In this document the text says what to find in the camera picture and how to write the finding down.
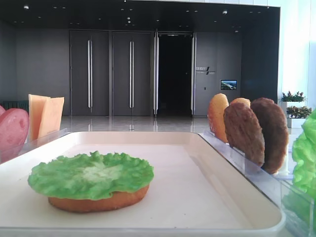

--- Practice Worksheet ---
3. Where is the rear brown meat patty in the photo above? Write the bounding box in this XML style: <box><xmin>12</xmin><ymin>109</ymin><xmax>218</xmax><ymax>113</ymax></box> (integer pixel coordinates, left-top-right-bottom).
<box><xmin>250</xmin><ymin>98</ymin><xmax>288</xmax><ymax>174</ymax></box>

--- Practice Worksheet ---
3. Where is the rear pink tomato slice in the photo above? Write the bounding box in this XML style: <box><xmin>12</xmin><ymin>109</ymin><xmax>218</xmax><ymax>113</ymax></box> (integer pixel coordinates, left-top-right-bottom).
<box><xmin>0</xmin><ymin>106</ymin><xmax>5</xmax><ymax>116</ymax></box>

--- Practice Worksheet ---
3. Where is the left orange cheese slice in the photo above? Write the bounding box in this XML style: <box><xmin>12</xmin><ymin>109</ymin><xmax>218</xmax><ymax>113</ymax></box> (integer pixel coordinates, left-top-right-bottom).
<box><xmin>28</xmin><ymin>94</ymin><xmax>50</xmax><ymax>141</ymax></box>

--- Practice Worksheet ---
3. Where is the dark double door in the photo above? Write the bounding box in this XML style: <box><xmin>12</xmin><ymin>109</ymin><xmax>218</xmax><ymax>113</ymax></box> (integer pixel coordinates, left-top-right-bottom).
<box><xmin>113</xmin><ymin>32</ymin><xmax>152</xmax><ymax>116</ymax></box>
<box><xmin>70</xmin><ymin>31</ymin><xmax>109</xmax><ymax>116</ymax></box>

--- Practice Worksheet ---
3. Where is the clear acrylic rack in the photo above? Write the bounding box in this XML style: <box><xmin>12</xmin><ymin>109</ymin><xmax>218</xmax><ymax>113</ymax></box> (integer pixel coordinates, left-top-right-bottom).
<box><xmin>201</xmin><ymin>130</ymin><xmax>316</xmax><ymax>237</ymax></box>
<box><xmin>0</xmin><ymin>128</ymin><xmax>68</xmax><ymax>164</ymax></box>

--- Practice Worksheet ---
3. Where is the upright bread slice front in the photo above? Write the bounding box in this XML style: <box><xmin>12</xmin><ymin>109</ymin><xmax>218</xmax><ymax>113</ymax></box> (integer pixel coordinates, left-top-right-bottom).
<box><xmin>207</xmin><ymin>93</ymin><xmax>229</xmax><ymax>143</ymax></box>

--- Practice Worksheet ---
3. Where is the wall sign lettering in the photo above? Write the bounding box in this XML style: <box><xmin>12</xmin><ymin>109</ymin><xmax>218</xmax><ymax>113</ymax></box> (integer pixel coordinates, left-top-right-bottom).
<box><xmin>196</xmin><ymin>67</ymin><xmax>216</xmax><ymax>75</ymax></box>

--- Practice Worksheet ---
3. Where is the upright bread slice rear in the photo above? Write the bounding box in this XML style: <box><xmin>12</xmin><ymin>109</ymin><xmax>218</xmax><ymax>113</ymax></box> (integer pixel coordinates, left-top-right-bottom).
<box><xmin>230</xmin><ymin>97</ymin><xmax>251</xmax><ymax>107</ymax></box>

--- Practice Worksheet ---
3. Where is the round bread slice on tray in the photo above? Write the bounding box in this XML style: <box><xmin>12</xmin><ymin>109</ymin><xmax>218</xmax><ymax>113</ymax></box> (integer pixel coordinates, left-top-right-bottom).
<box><xmin>48</xmin><ymin>185</ymin><xmax>150</xmax><ymax>213</ymax></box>

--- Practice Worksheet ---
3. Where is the lower white flower planter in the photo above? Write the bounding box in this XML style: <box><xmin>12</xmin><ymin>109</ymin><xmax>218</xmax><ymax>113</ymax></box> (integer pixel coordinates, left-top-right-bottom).
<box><xmin>286</xmin><ymin>106</ymin><xmax>312</xmax><ymax>128</ymax></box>

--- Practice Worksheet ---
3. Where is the white flower planter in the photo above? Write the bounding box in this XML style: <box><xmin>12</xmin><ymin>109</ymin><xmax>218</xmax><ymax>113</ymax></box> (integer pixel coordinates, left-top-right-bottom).
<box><xmin>286</xmin><ymin>106</ymin><xmax>312</xmax><ymax>128</ymax></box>
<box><xmin>280</xmin><ymin>91</ymin><xmax>306</xmax><ymax>117</ymax></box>

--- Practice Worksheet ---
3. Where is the pink tomato slice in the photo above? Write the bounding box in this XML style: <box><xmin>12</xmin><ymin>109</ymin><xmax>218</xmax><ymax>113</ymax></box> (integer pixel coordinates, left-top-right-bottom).
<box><xmin>0</xmin><ymin>108</ymin><xmax>29</xmax><ymax>163</ymax></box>
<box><xmin>0</xmin><ymin>106</ymin><xmax>5</xmax><ymax>116</ymax></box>

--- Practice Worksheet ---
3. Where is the upright bread slice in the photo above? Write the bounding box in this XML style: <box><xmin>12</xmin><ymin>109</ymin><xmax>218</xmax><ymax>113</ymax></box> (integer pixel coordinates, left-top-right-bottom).
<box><xmin>207</xmin><ymin>93</ymin><xmax>229</xmax><ymax>143</ymax></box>
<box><xmin>230</xmin><ymin>97</ymin><xmax>251</xmax><ymax>107</ymax></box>

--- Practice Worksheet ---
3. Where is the right clear acrylic rack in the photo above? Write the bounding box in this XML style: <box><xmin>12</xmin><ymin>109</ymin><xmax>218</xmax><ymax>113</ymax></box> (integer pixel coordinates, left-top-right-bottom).
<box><xmin>201</xmin><ymin>130</ymin><xmax>316</xmax><ymax>237</ymax></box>

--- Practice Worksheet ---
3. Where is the right orange cheese slice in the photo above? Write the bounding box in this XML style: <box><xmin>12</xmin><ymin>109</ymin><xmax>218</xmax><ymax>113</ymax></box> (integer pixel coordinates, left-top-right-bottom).
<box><xmin>38</xmin><ymin>97</ymin><xmax>64</xmax><ymax>138</ymax></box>

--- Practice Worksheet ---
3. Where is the left dark double door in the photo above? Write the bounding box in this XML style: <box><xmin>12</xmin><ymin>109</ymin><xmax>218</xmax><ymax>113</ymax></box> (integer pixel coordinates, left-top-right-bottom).
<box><xmin>70</xmin><ymin>31</ymin><xmax>109</xmax><ymax>116</ymax></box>

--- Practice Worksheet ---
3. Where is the middle dark double door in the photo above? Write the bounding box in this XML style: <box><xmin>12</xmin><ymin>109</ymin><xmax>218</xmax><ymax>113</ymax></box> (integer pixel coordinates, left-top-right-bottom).
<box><xmin>113</xmin><ymin>32</ymin><xmax>152</xmax><ymax>116</ymax></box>

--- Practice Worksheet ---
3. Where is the upper white flower planter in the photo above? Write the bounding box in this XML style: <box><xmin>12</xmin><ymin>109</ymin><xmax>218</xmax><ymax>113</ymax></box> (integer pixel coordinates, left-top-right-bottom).
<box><xmin>280</xmin><ymin>91</ymin><xmax>306</xmax><ymax>117</ymax></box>

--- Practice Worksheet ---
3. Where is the green lettuce leaf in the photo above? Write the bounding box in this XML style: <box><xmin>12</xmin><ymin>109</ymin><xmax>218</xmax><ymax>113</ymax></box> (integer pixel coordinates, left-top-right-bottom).
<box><xmin>283</xmin><ymin>112</ymin><xmax>316</xmax><ymax>222</ymax></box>
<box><xmin>28</xmin><ymin>151</ymin><xmax>154</xmax><ymax>200</ymax></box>

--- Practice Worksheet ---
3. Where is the brown meat patty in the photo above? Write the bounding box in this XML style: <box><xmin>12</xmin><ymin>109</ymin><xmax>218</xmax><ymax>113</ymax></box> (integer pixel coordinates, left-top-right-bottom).
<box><xmin>250</xmin><ymin>98</ymin><xmax>288</xmax><ymax>174</ymax></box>
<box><xmin>224</xmin><ymin>102</ymin><xmax>265</xmax><ymax>167</ymax></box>

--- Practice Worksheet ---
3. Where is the small wall screen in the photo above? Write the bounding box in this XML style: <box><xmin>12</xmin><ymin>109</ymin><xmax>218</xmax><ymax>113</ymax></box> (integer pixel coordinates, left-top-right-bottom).
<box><xmin>220</xmin><ymin>80</ymin><xmax>237</xmax><ymax>90</ymax></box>

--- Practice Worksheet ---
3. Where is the cream rectangular tray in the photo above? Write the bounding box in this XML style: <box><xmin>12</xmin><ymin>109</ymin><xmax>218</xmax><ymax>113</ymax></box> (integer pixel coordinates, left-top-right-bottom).
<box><xmin>0</xmin><ymin>131</ymin><xmax>286</xmax><ymax>237</ymax></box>

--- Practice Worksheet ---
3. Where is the front brown meat patty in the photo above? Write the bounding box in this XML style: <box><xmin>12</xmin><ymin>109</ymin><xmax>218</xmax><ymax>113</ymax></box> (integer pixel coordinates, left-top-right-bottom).
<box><xmin>224</xmin><ymin>102</ymin><xmax>265</xmax><ymax>167</ymax></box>

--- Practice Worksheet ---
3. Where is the left clear acrylic rack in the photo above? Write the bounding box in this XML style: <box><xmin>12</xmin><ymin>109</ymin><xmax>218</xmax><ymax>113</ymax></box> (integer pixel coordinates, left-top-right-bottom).
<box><xmin>0</xmin><ymin>128</ymin><xmax>68</xmax><ymax>164</ymax></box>

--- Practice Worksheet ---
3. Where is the orange cheese slice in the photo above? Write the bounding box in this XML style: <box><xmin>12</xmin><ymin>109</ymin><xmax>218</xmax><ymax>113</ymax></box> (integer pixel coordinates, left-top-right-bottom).
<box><xmin>38</xmin><ymin>97</ymin><xmax>64</xmax><ymax>138</ymax></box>
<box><xmin>28</xmin><ymin>94</ymin><xmax>50</xmax><ymax>141</ymax></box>

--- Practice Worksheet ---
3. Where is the open dark doorway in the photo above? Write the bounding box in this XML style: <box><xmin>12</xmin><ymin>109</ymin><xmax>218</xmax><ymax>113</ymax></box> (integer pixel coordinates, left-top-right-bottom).
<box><xmin>157</xmin><ymin>33</ymin><xmax>193</xmax><ymax>118</ymax></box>

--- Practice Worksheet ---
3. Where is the front pink tomato slice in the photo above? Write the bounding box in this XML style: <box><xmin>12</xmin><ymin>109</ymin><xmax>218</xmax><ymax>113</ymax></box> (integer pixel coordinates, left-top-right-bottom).
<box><xmin>0</xmin><ymin>108</ymin><xmax>29</xmax><ymax>163</ymax></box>

